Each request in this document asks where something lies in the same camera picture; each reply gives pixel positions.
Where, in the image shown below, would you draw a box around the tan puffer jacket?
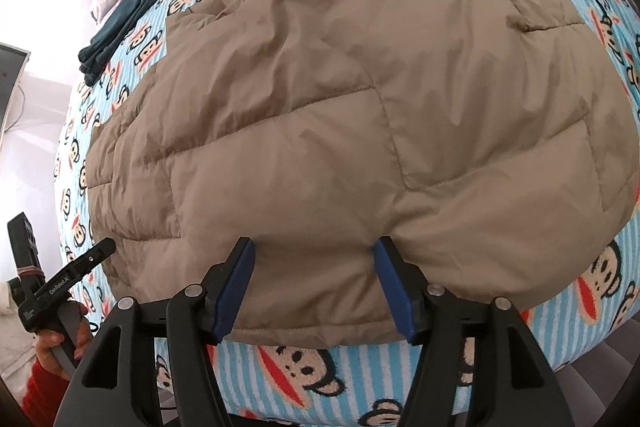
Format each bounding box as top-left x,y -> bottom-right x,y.
86,0 -> 639,348

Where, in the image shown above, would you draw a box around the red sleeve forearm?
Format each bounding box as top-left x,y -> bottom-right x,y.
22,360 -> 70,427

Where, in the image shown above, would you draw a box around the person's left hand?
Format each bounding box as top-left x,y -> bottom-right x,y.
34,303 -> 93,381

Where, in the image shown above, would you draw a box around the dark teal folded garment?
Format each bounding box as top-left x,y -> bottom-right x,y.
78,0 -> 157,87

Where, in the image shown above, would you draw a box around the dark wall monitor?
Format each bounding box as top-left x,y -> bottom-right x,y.
0,44 -> 30,130

